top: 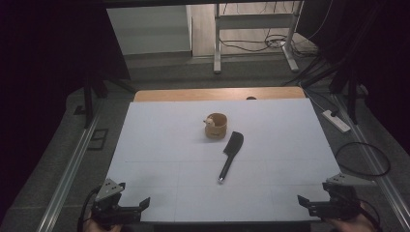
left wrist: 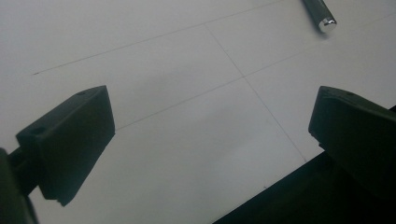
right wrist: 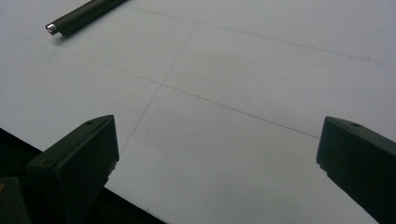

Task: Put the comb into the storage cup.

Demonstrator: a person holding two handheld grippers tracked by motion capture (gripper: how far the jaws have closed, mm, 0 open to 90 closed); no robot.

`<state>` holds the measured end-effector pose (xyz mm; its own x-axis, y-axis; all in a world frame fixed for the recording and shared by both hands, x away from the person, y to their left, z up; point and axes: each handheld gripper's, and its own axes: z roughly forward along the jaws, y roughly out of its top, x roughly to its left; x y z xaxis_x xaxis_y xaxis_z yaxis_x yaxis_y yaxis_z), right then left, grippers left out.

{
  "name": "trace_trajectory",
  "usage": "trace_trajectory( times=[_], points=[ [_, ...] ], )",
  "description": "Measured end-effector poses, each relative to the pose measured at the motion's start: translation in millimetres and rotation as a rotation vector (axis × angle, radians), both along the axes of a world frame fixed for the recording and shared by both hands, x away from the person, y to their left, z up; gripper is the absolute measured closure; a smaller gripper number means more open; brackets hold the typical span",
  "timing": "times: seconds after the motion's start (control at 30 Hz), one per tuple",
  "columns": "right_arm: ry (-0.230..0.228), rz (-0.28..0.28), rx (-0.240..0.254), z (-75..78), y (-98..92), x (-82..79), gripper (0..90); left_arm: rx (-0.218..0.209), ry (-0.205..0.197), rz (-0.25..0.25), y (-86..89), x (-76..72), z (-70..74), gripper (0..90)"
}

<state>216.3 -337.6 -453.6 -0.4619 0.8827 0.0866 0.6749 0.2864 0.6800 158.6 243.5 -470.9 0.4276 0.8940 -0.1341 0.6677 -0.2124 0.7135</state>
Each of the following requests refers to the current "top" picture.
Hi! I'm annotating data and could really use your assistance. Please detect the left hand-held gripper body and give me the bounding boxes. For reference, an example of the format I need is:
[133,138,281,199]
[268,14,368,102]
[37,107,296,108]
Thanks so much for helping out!
[91,178,131,227]

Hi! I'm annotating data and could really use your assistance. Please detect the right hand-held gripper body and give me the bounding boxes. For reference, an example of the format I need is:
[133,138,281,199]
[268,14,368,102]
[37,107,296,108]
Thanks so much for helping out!
[322,173,377,222]

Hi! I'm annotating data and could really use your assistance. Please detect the black comb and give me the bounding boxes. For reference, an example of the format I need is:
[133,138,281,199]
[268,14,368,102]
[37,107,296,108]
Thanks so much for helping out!
[218,130,245,185]

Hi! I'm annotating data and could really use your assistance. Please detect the wooden cup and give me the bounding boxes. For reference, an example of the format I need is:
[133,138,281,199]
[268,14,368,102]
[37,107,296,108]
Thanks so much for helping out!
[204,112,229,140]

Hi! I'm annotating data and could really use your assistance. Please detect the person's left hand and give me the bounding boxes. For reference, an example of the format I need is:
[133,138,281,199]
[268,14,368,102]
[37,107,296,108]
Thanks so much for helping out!
[84,219,124,232]

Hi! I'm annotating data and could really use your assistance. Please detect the person's right hand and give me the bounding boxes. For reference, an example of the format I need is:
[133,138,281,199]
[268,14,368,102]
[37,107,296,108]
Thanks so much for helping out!
[324,202,377,232]

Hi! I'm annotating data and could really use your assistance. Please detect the white table mat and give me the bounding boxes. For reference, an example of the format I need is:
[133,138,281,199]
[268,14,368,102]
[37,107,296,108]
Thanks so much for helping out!
[106,98,342,223]

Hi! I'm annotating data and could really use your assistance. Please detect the white power strip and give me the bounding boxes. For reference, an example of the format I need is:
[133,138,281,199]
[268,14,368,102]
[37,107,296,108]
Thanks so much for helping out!
[321,109,352,134]

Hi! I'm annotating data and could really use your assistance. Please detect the black tripod stand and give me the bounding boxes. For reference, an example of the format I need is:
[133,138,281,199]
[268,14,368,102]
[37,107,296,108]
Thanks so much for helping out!
[281,52,370,126]
[73,72,138,130]

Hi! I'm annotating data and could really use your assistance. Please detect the wooden table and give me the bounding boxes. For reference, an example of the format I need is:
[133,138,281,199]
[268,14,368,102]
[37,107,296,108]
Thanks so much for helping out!
[132,85,307,103]

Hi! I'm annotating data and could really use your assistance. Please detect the dark curtain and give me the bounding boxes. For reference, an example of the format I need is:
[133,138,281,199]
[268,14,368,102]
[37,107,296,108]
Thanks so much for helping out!
[296,0,410,156]
[0,0,132,223]

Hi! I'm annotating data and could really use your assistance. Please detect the grey partition panel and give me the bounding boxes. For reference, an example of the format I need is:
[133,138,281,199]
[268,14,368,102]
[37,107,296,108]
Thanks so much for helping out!
[105,4,193,56]

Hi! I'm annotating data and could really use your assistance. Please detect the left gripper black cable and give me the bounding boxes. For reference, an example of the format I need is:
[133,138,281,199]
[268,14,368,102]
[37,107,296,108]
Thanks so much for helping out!
[76,186,102,232]

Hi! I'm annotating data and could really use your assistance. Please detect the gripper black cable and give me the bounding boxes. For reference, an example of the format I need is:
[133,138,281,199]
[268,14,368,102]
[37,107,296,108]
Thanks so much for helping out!
[354,197,382,230]
[76,186,102,232]

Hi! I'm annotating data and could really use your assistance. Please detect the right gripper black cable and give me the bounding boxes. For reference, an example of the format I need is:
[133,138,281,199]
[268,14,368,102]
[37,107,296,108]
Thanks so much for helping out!
[354,197,382,230]

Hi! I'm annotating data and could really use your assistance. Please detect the aluminium floor rail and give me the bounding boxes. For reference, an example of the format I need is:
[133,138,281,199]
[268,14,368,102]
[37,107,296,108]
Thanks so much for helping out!
[36,99,105,232]
[333,94,410,232]

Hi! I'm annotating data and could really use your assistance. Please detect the black looped cable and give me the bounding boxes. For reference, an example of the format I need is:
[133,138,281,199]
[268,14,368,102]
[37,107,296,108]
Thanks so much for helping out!
[334,141,392,178]

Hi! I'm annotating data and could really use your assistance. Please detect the white power strip cable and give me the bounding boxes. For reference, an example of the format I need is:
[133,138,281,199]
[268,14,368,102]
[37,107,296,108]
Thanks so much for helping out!
[299,81,331,114]

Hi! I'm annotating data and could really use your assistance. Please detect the tangle of black floor cables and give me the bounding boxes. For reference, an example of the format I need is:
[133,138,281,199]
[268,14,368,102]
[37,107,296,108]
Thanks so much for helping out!
[219,0,320,60]

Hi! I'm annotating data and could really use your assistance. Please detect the white metal stand frame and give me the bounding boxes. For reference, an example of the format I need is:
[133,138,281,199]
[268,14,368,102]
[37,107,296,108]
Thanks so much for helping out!
[213,0,305,75]

